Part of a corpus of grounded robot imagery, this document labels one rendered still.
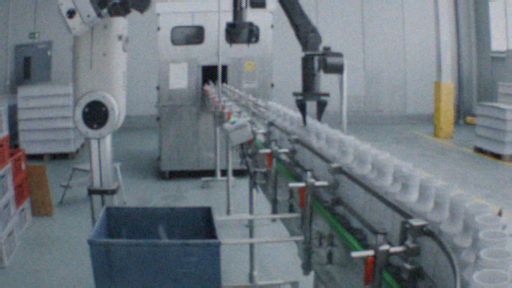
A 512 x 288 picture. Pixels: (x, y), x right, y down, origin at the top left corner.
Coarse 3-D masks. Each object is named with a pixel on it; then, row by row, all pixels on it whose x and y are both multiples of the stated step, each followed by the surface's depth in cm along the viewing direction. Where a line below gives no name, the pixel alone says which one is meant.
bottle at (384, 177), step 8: (384, 160) 94; (392, 160) 94; (384, 168) 94; (392, 168) 94; (376, 176) 96; (384, 176) 94; (392, 176) 94; (376, 184) 94; (384, 184) 93; (384, 192) 93; (376, 200) 94; (376, 208) 95; (384, 208) 94; (368, 216) 97; (376, 216) 95; (376, 224) 95; (368, 232) 97; (368, 240) 97
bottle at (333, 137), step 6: (330, 132) 131; (336, 132) 131; (330, 138) 129; (336, 138) 128; (330, 144) 129; (336, 144) 128; (324, 150) 131; (330, 150) 129; (336, 150) 128; (330, 156) 128; (324, 162) 130; (324, 168) 130; (324, 174) 130; (330, 174) 129; (324, 180) 130; (324, 192) 131; (324, 198) 131
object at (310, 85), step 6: (306, 78) 155; (312, 78) 154; (318, 78) 155; (306, 84) 155; (312, 84) 155; (318, 84) 155; (306, 90) 155; (312, 90) 155; (318, 90) 156; (294, 96) 159; (300, 96) 155; (324, 96) 156; (330, 96) 156
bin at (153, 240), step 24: (120, 216) 145; (144, 216) 146; (168, 216) 147; (192, 216) 147; (216, 216) 144; (240, 216) 145; (264, 216) 145; (288, 216) 145; (96, 240) 114; (120, 240) 115; (144, 240) 147; (168, 240) 148; (192, 240) 117; (216, 240) 118; (240, 240) 124; (264, 240) 124; (288, 240) 124; (96, 264) 115; (120, 264) 116; (144, 264) 117; (168, 264) 117; (192, 264) 118; (216, 264) 119
